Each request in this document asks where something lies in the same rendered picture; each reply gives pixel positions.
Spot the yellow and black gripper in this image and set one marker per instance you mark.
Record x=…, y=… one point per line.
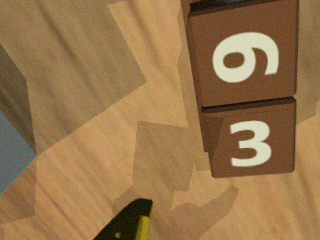
x=131, y=223

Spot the brown number cube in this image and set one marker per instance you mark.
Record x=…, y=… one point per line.
x=244, y=50
x=251, y=138

